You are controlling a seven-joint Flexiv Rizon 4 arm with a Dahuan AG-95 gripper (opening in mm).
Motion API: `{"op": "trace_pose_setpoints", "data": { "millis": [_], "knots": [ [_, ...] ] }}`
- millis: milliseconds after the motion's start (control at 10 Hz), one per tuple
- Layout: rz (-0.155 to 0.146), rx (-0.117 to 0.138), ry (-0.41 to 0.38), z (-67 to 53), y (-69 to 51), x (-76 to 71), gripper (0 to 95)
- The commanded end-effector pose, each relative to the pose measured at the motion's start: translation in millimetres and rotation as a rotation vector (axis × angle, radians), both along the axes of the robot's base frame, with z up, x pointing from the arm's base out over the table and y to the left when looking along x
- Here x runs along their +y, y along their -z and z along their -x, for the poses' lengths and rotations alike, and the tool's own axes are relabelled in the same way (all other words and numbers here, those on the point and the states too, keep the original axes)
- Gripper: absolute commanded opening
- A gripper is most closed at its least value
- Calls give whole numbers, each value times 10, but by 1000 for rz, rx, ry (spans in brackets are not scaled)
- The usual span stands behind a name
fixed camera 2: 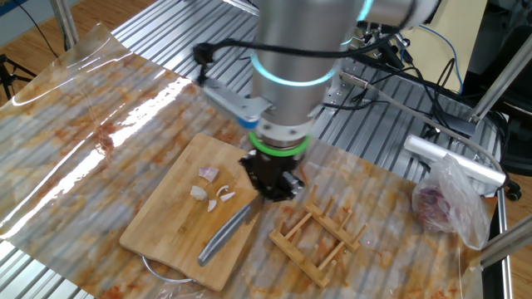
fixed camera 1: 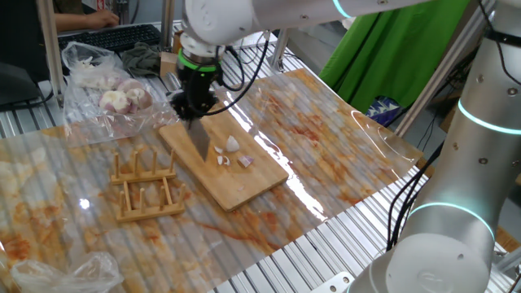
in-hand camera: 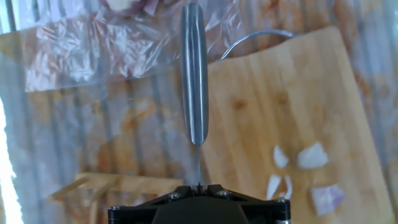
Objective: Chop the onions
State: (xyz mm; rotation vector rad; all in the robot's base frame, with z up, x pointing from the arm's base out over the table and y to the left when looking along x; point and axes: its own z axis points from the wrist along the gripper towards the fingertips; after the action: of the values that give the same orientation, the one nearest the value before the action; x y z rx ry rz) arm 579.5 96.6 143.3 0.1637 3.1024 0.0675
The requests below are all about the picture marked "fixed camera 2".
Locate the steel kitchen knife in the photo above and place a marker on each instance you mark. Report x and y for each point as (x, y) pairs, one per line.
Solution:
(224, 236)

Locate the curved white onion sliver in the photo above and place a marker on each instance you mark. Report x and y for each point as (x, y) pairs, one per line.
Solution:
(221, 190)

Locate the dark grey adapter box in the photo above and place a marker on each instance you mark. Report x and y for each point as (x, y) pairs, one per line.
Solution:
(457, 124)

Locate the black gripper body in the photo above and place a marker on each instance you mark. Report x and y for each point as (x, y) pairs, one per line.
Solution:
(276, 172)

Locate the wooden peg rack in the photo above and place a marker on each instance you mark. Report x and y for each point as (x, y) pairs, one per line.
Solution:
(298, 261)

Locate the whole purple onion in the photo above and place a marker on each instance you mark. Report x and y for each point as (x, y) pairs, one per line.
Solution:
(432, 205)

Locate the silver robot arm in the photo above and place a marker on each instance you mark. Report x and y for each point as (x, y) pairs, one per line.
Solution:
(291, 62)

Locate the small white onion wedge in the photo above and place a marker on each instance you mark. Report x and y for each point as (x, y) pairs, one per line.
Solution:
(211, 205)
(227, 197)

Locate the large white onion piece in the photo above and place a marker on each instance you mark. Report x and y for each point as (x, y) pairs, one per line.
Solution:
(198, 193)

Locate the black office chair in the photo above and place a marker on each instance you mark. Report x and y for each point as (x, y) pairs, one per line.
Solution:
(519, 137)

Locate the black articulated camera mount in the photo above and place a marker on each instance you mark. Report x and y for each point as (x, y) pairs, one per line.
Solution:
(388, 54)

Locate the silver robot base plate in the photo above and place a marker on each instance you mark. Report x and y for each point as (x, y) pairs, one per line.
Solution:
(336, 97)

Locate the marble pattern plastic sheet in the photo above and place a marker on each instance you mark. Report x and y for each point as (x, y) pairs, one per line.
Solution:
(83, 145)

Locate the silver metal table bar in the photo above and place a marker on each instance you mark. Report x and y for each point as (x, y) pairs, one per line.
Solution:
(505, 270)

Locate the beige desk top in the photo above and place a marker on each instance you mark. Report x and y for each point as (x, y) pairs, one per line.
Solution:
(469, 41)

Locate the silver wrist camera blue end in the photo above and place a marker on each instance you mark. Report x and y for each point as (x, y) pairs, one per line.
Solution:
(232, 104)

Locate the silver metal cylinder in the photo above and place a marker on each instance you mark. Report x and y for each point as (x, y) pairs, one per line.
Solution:
(457, 162)

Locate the crumpled clear plastic bag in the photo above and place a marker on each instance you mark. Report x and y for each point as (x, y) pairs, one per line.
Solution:
(465, 207)

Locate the bamboo cutting board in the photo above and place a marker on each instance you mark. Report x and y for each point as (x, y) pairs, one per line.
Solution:
(178, 236)

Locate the black tripod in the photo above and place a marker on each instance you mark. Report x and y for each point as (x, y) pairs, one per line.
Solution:
(5, 70)

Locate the aluminium frame post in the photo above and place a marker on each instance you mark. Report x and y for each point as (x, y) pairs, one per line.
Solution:
(507, 243)
(503, 79)
(64, 21)

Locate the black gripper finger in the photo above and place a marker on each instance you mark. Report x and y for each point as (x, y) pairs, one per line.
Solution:
(250, 172)
(291, 189)

